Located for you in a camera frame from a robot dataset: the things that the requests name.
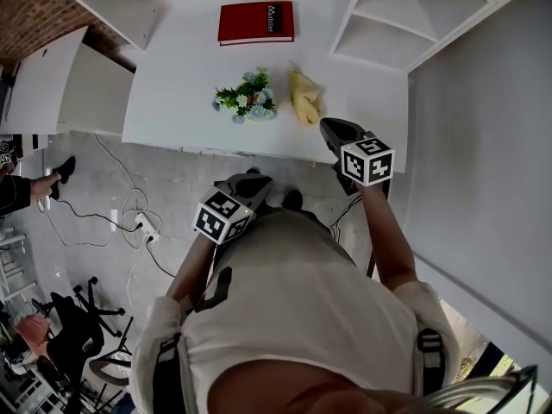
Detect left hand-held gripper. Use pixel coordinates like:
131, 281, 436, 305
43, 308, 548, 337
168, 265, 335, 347
192, 172, 274, 246

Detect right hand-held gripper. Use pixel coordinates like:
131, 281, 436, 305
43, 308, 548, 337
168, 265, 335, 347
319, 116, 396, 197

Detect yellow cloth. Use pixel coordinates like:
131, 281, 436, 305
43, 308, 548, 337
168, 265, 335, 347
286, 60, 323, 127

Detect flower pot with blue flowers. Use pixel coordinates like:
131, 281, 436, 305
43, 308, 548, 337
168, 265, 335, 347
210, 66, 279, 125

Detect person's left forearm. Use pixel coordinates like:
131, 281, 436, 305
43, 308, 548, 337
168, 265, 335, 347
166, 229, 219, 304

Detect person's right forearm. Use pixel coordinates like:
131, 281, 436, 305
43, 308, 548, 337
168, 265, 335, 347
358, 178, 418, 292

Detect white power strip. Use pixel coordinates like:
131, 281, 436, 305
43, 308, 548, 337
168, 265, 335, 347
132, 212, 160, 242

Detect person's white shirt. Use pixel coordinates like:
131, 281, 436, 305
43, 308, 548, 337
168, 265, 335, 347
129, 208, 461, 414

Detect white shelf unit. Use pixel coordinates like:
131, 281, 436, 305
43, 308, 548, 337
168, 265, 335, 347
328, 0, 549, 73

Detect red book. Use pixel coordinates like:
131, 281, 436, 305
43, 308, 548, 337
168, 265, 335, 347
216, 0, 295, 47

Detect black office chair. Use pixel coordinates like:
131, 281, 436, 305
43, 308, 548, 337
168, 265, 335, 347
31, 276, 135, 387

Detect white side table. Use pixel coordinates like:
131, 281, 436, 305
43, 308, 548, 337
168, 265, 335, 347
0, 25, 135, 136

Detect white cabinet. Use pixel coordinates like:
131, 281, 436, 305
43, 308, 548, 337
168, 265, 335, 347
28, 0, 160, 52

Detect person's glasses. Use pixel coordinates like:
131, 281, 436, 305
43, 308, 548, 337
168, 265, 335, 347
420, 363, 540, 414

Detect black harness straps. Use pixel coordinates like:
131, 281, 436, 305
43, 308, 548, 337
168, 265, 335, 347
151, 266, 446, 414

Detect white cable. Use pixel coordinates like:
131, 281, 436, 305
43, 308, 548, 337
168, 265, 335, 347
42, 133, 163, 312

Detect black cable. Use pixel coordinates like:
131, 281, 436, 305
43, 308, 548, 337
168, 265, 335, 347
54, 196, 177, 279

